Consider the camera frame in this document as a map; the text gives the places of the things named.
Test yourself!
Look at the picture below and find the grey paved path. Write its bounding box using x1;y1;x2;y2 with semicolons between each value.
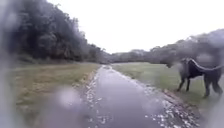
77;64;201;128

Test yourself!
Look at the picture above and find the grass field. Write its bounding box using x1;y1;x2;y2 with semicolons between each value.
111;61;224;114
6;62;101;128

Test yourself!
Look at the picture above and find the wood of dark trees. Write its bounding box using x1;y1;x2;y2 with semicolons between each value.
0;0;224;66

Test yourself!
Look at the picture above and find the black dog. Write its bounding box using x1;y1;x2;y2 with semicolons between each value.
165;57;224;99

